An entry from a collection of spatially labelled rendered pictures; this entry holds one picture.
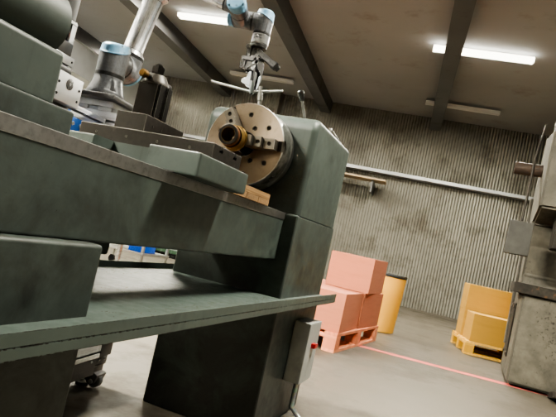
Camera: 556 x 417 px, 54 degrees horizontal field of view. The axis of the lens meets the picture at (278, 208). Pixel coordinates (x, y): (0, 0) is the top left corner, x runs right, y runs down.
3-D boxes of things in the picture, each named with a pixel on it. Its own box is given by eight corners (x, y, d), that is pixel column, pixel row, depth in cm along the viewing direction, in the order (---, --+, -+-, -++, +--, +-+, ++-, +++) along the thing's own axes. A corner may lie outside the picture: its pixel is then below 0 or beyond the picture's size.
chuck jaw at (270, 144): (255, 139, 207) (285, 141, 203) (253, 152, 207) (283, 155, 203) (244, 131, 197) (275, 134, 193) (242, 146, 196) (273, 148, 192)
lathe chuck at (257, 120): (203, 172, 219) (234, 99, 219) (271, 201, 208) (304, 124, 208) (193, 168, 211) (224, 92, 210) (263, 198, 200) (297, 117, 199)
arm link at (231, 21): (228, 0, 229) (254, 5, 228) (232, 11, 240) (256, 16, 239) (223, 18, 228) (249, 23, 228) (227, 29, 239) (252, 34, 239)
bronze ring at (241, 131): (229, 126, 202) (219, 119, 193) (252, 129, 199) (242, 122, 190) (223, 150, 202) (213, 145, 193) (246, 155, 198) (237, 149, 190)
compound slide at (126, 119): (152, 143, 173) (156, 127, 173) (180, 148, 170) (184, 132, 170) (113, 127, 154) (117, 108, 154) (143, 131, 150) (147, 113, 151)
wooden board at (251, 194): (178, 188, 202) (180, 177, 203) (267, 206, 190) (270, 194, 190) (131, 173, 174) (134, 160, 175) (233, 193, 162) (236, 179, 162)
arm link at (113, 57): (89, 67, 217) (98, 34, 218) (102, 77, 231) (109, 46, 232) (118, 73, 217) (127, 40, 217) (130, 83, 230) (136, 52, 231)
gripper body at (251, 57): (245, 74, 239) (251, 48, 240) (263, 77, 236) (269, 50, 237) (238, 68, 232) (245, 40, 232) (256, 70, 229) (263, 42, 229)
